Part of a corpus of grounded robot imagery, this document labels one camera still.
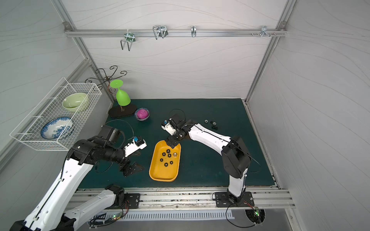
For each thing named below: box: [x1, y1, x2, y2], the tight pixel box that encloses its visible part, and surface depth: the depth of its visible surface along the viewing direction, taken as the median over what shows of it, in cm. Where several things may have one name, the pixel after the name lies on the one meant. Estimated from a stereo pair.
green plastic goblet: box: [109, 79, 132, 107], surface depth 92 cm
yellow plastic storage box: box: [148, 140, 182, 183], surface depth 88 cm
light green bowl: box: [61, 92, 90, 113], surface depth 72 cm
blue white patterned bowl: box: [40, 116, 74, 140], surface depth 64 cm
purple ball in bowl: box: [134, 107, 150, 121], surface depth 106 cm
